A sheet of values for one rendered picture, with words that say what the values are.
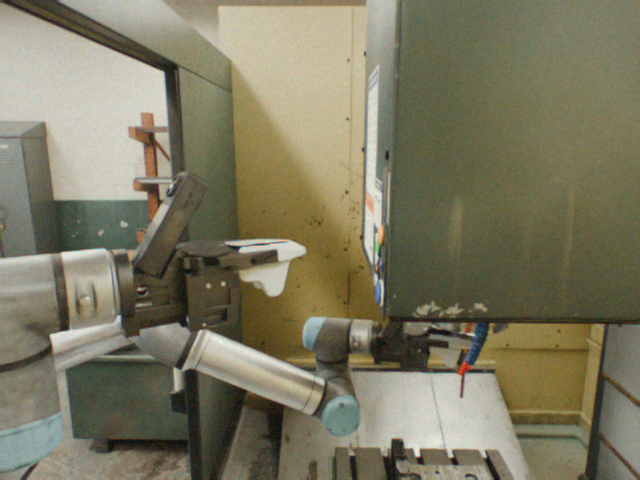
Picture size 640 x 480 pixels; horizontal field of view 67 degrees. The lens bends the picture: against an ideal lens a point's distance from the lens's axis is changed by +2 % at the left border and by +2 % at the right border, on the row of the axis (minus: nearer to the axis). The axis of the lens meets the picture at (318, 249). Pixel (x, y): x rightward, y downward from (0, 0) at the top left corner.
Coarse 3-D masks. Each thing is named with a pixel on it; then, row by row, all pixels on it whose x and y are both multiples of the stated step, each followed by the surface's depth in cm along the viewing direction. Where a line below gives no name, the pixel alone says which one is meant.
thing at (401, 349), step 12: (408, 324) 103; (420, 324) 103; (372, 336) 101; (384, 336) 102; (396, 336) 101; (408, 336) 98; (372, 348) 101; (384, 348) 102; (396, 348) 101; (408, 348) 99; (420, 348) 98; (384, 360) 104; (396, 360) 103; (408, 360) 99; (420, 360) 99; (420, 372) 99
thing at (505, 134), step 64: (384, 0) 66; (448, 0) 54; (512, 0) 54; (576, 0) 54; (384, 64) 65; (448, 64) 56; (512, 64) 56; (576, 64) 56; (384, 128) 65; (448, 128) 57; (512, 128) 57; (576, 128) 57; (448, 192) 59; (512, 192) 59; (576, 192) 59; (448, 256) 61; (512, 256) 61; (576, 256) 60; (448, 320) 63; (512, 320) 63; (576, 320) 63
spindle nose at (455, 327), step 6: (438, 324) 93; (444, 324) 91; (450, 324) 91; (456, 324) 90; (462, 324) 89; (468, 324) 89; (474, 324) 89; (492, 324) 89; (498, 324) 89; (504, 324) 91; (444, 330) 92; (450, 330) 91; (456, 330) 90; (462, 330) 90; (468, 330) 89; (474, 330) 89; (492, 330) 89; (498, 330) 90
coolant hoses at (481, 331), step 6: (480, 324) 77; (486, 324) 77; (480, 330) 77; (486, 330) 80; (474, 336) 78; (480, 336) 77; (486, 336) 82; (474, 342) 78; (480, 342) 78; (474, 348) 78; (480, 348) 78; (468, 354) 80; (474, 354) 79; (468, 360) 80; (474, 360) 80; (462, 366) 82; (468, 366) 81; (462, 372) 83
